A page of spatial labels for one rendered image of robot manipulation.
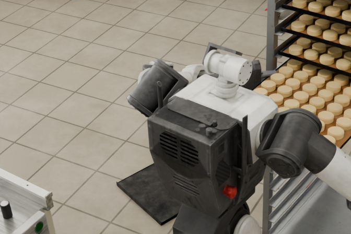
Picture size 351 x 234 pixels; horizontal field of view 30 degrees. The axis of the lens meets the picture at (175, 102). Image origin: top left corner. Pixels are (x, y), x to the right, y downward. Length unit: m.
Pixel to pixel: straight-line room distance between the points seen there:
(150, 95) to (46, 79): 2.80
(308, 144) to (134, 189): 2.00
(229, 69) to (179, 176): 0.30
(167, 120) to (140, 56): 3.06
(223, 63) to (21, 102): 2.83
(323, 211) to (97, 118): 1.59
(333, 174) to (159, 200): 1.88
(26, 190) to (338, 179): 1.07
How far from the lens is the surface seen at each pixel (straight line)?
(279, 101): 2.20
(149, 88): 1.81
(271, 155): 1.58
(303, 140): 1.59
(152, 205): 3.40
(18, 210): 2.26
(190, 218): 1.85
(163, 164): 1.71
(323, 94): 2.24
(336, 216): 3.16
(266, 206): 2.82
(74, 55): 4.80
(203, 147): 1.56
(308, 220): 3.13
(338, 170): 1.64
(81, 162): 3.76
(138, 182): 3.54
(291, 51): 2.37
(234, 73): 1.64
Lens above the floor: 2.32
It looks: 34 degrees down
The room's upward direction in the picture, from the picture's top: 4 degrees counter-clockwise
